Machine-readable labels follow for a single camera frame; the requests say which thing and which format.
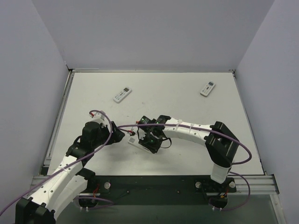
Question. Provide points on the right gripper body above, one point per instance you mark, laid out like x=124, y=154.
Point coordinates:
x=147, y=142

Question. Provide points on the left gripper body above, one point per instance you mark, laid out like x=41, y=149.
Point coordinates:
x=117, y=134

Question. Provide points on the white remote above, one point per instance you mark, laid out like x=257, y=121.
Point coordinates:
x=135, y=142
x=122, y=94
x=207, y=88

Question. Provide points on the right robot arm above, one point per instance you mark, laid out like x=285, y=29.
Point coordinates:
x=217, y=138

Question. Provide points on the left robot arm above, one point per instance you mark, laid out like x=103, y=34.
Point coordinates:
x=69, y=179

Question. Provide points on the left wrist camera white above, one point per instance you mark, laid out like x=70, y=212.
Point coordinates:
x=98, y=117

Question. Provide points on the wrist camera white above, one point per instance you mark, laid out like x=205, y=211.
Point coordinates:
x=98, y=117
x=133, y=131

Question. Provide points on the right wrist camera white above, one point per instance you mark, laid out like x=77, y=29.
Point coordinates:
x=133, y=131

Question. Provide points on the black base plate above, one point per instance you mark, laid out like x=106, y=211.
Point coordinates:
x=151, y=190

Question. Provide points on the aluminium front rail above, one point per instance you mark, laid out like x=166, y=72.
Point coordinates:
x=258, y=184

